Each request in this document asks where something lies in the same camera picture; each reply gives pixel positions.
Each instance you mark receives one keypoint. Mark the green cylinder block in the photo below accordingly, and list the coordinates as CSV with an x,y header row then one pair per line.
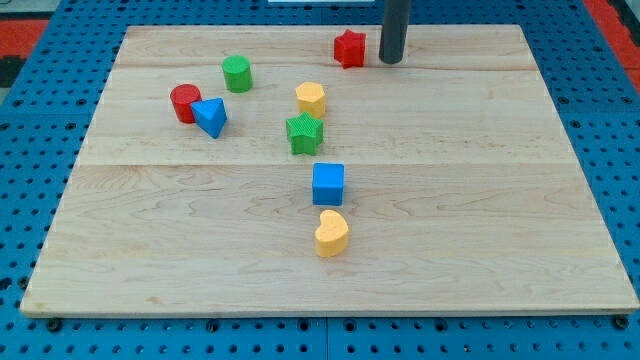
x,y
237,73

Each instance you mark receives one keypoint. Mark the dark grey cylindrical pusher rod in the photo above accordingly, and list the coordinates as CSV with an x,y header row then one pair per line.
x,y
394,28

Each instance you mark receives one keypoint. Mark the blue cube block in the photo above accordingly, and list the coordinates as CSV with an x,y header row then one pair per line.
x,y
328,181

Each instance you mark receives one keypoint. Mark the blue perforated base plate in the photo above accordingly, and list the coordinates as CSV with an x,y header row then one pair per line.
x,y
48,110

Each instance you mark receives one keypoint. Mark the yellow heart block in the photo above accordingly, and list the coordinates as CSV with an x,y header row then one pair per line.
x,y
332,234

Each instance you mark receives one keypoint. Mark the blue triangular prism block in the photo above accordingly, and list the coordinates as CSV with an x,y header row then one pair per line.
x,y
210,115

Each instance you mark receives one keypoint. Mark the green star block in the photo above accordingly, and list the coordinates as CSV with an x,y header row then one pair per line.
x,y
304,133

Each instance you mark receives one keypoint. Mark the light wooden board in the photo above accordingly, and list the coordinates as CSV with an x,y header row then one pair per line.
x,y
463,194

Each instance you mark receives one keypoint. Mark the red cylinder block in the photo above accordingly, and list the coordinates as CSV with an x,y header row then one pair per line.
x,y
182,96

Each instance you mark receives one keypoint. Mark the red star block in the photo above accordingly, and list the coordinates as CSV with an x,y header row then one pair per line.
x,y
350,49

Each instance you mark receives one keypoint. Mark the yellow hexagon block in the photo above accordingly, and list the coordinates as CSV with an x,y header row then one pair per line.
x,y
311,98

